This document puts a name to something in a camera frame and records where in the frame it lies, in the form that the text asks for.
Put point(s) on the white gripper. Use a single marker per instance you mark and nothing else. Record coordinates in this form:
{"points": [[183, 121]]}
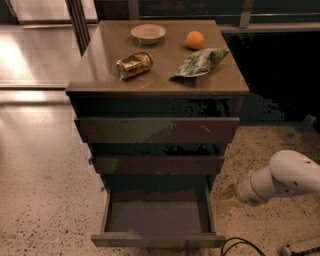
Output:
{"points": [[244, 190]]}

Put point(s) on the brown bottom drawer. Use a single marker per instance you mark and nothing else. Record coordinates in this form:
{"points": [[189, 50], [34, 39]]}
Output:
{"points": [[169, 219]]}

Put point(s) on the brown drawer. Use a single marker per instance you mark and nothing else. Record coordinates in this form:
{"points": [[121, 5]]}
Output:
{"points": [[169, 219], [157, 165], [157, 130]]}

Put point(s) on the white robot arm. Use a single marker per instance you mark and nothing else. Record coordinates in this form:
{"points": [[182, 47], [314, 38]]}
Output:
{"points": [[289, 173]]}

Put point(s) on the brown middle drawer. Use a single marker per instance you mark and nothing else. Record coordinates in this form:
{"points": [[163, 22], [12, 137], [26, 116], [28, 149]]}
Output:
{"points": [[157, 165]]}

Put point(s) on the brown top drawer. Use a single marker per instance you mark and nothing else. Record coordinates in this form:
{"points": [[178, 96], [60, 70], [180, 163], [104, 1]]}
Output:
{"points": [[157, 130]]}

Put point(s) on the grey power strip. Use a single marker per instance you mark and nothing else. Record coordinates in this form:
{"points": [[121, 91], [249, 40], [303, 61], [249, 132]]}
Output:
{"points": [[309, 247]]}

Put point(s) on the green chip bag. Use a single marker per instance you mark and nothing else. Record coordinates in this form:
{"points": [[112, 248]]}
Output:
{"points": [[200, 62]]}

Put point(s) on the orange fruit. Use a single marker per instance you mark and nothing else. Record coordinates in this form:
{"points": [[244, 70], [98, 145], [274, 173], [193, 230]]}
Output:
{"points": [[194, 40]]}

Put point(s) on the crushed gold can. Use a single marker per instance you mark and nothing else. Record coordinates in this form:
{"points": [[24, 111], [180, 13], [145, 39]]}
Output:
{"points": [[134, 65]]}

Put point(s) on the white ceramic bowl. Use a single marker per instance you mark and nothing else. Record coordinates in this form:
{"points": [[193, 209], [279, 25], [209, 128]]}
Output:
{"points": [[148, 34]]}

